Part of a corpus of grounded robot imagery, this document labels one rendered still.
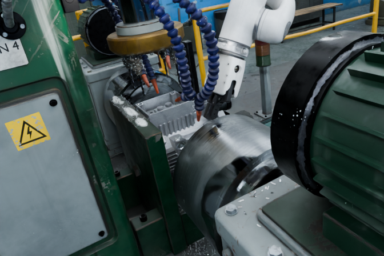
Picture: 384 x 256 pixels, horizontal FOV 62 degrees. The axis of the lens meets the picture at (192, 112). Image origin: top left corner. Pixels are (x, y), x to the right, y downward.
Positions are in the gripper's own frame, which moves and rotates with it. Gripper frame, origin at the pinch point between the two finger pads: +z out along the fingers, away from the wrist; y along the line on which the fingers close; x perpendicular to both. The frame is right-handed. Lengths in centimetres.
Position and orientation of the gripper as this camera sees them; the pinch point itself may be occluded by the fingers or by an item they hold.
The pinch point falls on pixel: (211, 111)
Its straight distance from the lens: 83.7
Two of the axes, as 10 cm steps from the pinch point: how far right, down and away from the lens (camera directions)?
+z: -3.0, 9.4, 1.7
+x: -8.3, -1.7, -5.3
